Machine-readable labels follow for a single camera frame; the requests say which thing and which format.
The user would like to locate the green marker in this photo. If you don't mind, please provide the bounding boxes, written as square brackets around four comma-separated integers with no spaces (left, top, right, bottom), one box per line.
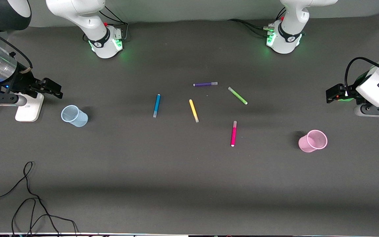
[228,87,248,105]

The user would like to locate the blue marker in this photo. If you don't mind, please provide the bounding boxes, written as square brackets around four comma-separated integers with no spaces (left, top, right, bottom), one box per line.
[153,94,161,118]

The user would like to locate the translucent blue cup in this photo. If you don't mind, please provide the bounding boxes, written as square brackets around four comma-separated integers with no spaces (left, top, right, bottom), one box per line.
[61,105,88,128]

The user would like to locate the black right arm base cables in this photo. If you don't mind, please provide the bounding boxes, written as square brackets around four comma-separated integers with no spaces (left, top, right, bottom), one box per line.
[83,5,129,42]

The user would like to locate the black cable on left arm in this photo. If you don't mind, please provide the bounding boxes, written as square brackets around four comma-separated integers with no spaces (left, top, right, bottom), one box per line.
[344,57,379,96]

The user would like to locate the white stand with flat base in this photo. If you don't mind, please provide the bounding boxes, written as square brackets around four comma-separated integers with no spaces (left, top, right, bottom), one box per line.
[15,93,44,122]

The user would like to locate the dark grey table mat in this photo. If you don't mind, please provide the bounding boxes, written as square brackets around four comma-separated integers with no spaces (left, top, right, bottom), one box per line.
[0,13,379,236]

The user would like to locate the black left arm base cables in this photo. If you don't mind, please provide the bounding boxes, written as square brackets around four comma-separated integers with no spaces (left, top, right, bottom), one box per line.
[227,7,287,37]

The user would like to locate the pink marker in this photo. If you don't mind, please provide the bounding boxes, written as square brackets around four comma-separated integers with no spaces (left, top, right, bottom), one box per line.
[231,121,238,147]

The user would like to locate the thin black loose cable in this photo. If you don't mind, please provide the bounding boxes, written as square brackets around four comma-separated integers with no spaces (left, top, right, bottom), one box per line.
[0,161,79,236]

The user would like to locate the translucent pink cup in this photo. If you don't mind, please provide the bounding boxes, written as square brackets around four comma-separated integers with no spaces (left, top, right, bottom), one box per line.
[298,130,328,153]

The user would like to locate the black arm base cables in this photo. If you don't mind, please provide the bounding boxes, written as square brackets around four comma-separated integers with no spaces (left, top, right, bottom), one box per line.
[83,5,129,42]
[227,7,287,37]

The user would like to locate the yellow marker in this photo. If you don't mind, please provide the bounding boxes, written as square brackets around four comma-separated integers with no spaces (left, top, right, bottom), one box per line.
[189,99,199,123]

